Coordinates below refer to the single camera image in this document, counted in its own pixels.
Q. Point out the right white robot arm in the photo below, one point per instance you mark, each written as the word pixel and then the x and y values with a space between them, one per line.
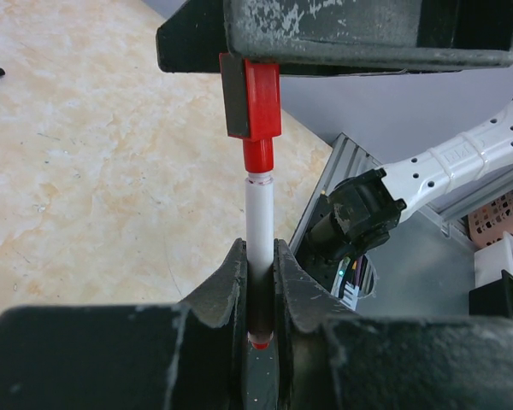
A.
pixel 251 44

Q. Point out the pink perforated basket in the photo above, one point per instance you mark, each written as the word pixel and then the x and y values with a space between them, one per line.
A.
pixel 488 223

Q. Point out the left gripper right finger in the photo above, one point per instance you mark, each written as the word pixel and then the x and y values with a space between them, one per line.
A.
pixel 301 309

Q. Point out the black capped white pen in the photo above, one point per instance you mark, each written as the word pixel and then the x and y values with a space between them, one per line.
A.
pixel 259 221

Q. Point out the white plastic box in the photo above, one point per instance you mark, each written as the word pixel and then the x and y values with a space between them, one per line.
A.
pixel 492 260

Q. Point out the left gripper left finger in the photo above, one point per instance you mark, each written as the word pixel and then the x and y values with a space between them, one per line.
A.
pixel 210 357

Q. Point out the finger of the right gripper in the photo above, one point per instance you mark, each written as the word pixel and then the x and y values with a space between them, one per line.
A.
pixel 234 89

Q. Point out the small red cap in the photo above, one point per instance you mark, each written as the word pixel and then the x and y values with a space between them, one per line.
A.
pixel 263 102

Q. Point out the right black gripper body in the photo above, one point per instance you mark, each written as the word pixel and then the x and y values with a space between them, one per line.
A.
pixel 339 37

